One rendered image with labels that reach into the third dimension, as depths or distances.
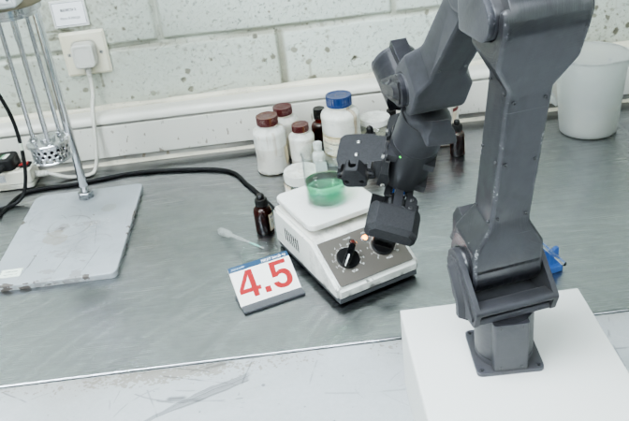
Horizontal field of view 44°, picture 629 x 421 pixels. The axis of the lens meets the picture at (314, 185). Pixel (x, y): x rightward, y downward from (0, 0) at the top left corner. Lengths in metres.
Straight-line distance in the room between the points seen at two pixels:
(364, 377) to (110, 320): 0.38
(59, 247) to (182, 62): 0.45
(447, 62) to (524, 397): 0.32
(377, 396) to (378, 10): 0.82
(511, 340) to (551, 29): 0.31
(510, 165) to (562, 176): 0.71
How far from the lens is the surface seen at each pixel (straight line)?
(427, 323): 0.85
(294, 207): 1.12
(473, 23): 0.60
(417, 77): 0.78
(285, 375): 0.96
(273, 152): 1.40
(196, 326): 1.07
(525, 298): 0.75
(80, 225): 1.37
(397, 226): 0.89
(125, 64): 1.55
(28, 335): 1.15
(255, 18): 1.50
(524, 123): 0.64
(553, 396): 0.77
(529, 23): 0.57
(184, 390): 0.97
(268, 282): 1.09
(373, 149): 0.92
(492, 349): 0.77
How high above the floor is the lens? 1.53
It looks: 27 degrees down
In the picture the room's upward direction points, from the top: 7 degrees counter-clockwise
